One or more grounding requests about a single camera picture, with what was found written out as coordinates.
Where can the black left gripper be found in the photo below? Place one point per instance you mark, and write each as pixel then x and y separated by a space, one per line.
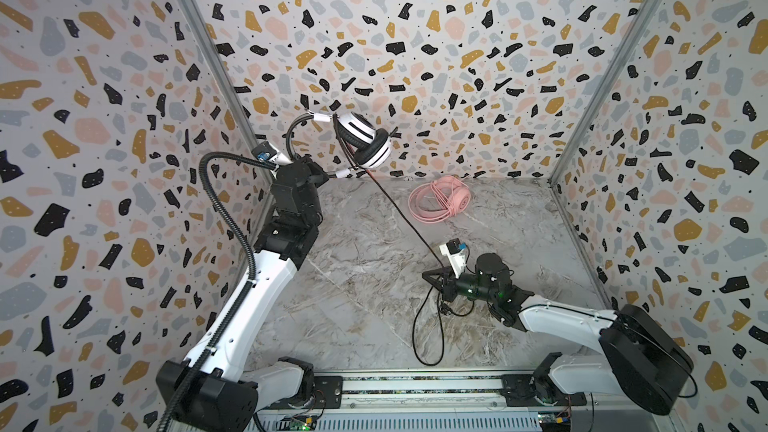
pixel 318 176

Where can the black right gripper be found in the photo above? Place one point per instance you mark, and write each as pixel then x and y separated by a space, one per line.
pixel 448 282

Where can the white black headphones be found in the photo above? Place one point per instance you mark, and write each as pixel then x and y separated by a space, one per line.
pixel 365 147

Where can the pink headphones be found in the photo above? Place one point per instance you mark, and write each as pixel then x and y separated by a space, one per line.
pixel 440 200

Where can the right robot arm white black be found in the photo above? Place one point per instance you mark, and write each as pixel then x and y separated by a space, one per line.
pixel 631 355

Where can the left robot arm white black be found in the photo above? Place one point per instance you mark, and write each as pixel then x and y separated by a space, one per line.
pixel 206 389

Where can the circuit board right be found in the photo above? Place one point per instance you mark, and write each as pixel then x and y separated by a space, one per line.
pixel 554 422

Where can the green circuit board left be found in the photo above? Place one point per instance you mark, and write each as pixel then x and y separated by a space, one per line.
pixel 298 423

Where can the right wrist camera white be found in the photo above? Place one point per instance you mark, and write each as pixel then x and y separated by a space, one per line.
pixel 457 253

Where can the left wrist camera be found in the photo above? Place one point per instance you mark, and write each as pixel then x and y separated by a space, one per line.
pixel 267 152

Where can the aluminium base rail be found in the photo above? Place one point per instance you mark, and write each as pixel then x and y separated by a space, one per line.
pixel 452 400

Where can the left aluminium corner post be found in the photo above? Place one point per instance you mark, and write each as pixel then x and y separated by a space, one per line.
pixel 243 135

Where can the aluminium corner post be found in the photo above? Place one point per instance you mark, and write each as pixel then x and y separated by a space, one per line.
pixel 243 135
pixel 624 52

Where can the right aluminium corner post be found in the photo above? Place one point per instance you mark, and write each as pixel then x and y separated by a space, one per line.
pixel 624 52

